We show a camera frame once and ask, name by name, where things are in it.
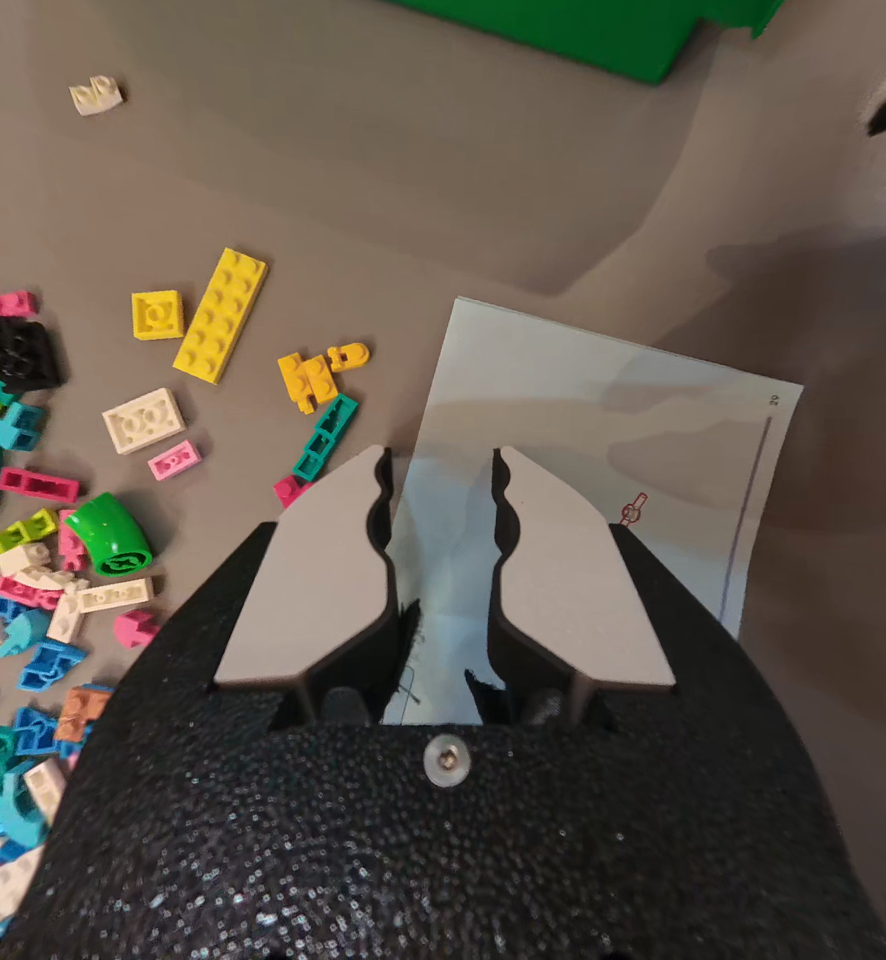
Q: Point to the magenta small brick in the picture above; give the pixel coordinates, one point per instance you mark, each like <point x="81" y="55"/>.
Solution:
<point x="290" y="491"/>

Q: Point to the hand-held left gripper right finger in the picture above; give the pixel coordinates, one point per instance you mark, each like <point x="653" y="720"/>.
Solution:
<point x="578" y="585"/>

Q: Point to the teal long brick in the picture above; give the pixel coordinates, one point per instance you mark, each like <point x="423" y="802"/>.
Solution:
<point x="326" y="439"/>

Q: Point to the green curved pipe brick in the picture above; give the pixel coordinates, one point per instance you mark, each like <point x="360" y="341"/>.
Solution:
<point x="109" y="529"/>

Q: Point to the cream plate brick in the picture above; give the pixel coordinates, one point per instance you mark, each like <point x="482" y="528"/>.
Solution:
<point x="144" y="420"/>

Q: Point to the small yellow clip brick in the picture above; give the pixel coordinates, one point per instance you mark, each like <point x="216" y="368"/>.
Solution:
<point x="349" y="356"/>

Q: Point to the pink small plate brick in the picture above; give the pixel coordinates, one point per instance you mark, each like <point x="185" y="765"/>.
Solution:
<point x="174" y="460"/>

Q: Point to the pile of colourful toy bricks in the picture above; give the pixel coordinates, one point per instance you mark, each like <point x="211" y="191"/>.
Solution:
<point x="22" y="615"/>

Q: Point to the white small arch brick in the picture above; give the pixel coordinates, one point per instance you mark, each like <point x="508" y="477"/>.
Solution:
<point x="97" y="96"/>

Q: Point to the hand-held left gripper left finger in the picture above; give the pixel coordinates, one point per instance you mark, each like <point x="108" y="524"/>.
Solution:
<point x="315" y="570"/>

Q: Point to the yellow square plate brick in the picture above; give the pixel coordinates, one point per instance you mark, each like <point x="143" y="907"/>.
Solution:
<point x="157" y="315"/>

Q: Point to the green cardboard box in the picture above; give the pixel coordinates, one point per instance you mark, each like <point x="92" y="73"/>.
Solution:
<point x="578" y="30"/>

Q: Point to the yellow long plate brick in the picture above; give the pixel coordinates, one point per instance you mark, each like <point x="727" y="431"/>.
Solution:
<point x="221" y="315"/>

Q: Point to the white instruction booklet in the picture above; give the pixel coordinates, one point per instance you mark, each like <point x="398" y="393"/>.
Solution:
<point x="563" y="390"/>

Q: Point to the yellow hinge brick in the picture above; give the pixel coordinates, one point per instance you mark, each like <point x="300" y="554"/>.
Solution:
<point x="308" y="379"/>

